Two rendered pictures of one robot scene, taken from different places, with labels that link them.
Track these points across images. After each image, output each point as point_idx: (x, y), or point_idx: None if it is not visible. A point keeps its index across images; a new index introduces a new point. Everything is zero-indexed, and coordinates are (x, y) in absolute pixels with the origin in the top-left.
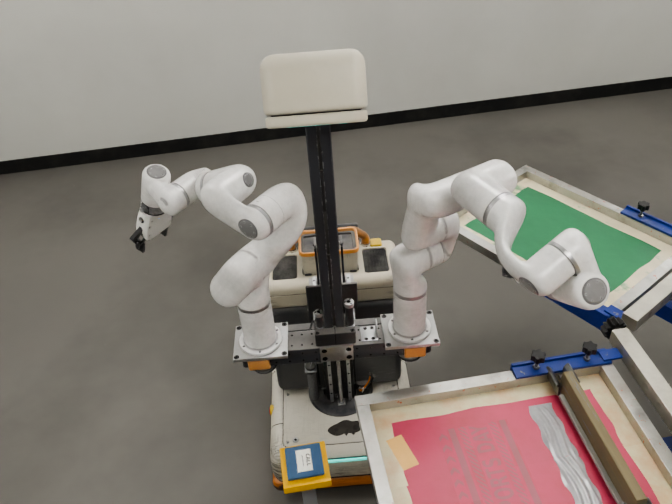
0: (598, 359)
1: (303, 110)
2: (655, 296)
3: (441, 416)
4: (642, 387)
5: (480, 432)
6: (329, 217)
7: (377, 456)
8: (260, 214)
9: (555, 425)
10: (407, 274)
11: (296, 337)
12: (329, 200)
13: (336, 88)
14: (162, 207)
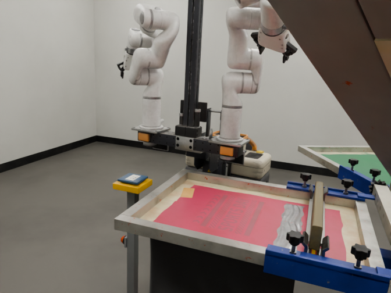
0: (354, 196)
1: None
2: None
3: (226, 190)
4: (379, 211)
5: (242, 200)
6: (193, 43)
7: (169, 183)
8: (148, 10)
9: (297, 211)
10: (226, 84)
11: (169, 132)
12: (194, 32)
13: None
14: (128, 39)
